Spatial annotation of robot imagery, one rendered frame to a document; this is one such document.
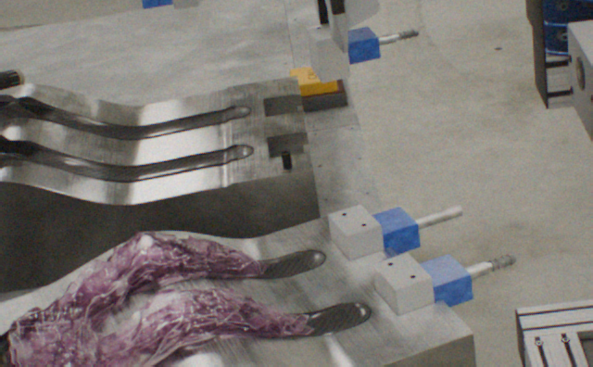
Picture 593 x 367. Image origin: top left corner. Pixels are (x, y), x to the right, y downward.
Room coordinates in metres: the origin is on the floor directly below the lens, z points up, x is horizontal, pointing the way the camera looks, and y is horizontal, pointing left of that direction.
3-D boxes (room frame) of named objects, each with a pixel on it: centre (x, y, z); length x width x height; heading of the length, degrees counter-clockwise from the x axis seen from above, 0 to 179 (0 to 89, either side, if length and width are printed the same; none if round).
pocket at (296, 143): (1.18, 0.00, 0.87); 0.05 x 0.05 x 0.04; 89
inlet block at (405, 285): (0.91, -0.13, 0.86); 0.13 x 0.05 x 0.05; 106
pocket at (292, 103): (1.28, 0.00, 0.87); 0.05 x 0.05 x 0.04; 89
